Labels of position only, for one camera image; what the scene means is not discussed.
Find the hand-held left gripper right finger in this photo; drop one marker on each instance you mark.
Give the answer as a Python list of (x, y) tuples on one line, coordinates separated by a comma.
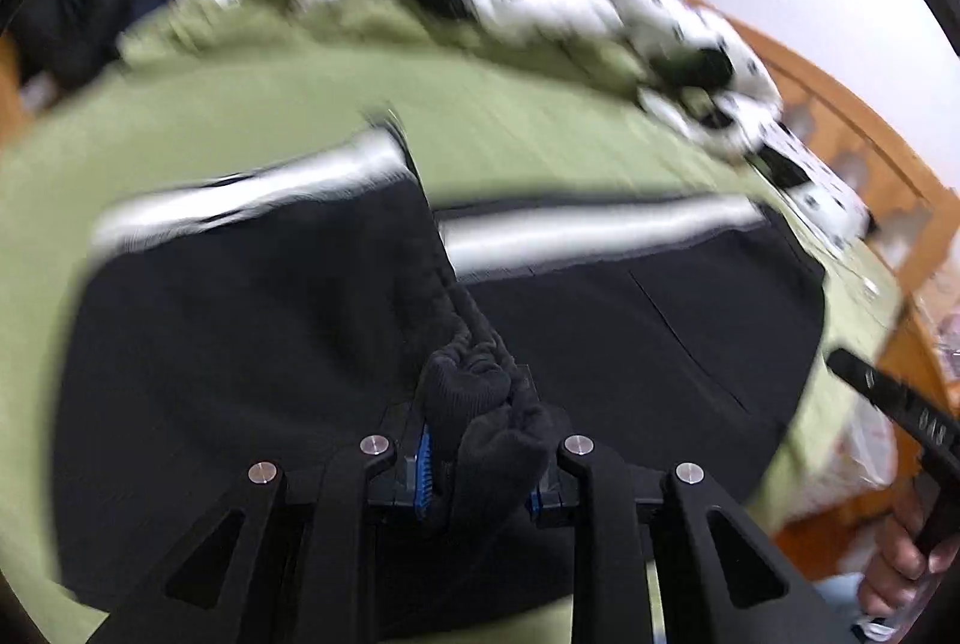
[(537, 500)]

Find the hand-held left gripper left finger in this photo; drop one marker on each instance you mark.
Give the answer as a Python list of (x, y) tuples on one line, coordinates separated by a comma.
[(421, 473)]

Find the black pants with white stripe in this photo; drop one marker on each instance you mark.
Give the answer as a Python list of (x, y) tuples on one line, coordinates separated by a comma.
[(247, 344)]

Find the person's right hand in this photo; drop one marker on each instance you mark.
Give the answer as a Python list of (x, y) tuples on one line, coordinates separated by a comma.
[(900, 561)]

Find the green bed sheet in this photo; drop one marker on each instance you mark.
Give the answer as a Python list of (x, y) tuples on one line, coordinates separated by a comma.
[(525, 127)]

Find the white patterned quilt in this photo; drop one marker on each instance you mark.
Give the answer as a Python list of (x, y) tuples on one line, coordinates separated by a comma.
[(600, 7)]

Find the dark clothing pile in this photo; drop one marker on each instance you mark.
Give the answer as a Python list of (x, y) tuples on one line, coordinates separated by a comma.
[(75, 14)]

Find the wooden bed frame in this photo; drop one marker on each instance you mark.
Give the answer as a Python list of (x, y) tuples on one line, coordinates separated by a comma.
[(855, 112)]

